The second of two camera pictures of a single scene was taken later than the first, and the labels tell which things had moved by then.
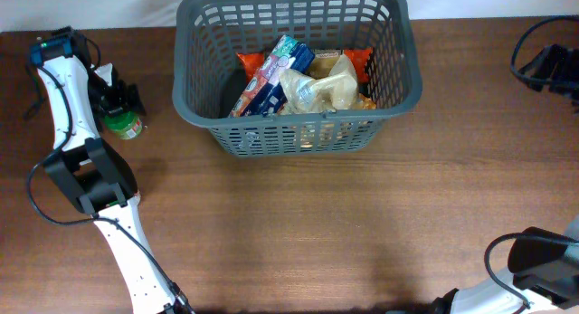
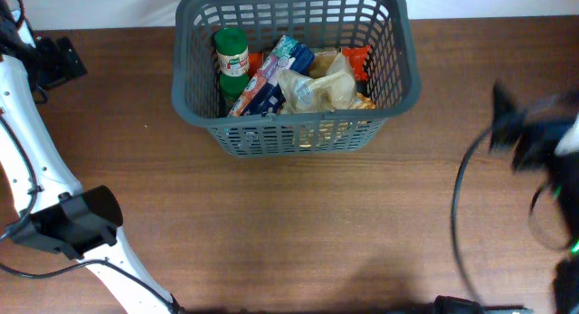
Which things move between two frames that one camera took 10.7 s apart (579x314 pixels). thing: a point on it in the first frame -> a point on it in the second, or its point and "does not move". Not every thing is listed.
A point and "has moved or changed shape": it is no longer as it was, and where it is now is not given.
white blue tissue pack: [263, 94] does not move
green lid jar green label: [126, 125] -> [231, 88]
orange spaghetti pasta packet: [251, 62] does not move
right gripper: [547, 65] -> [536, 155]
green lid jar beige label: [138, 195] -> [232, 45]
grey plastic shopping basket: [214, 28] does not move
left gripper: [127, 95] -> [63, 69]
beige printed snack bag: [364, 102] has moved or changed shape
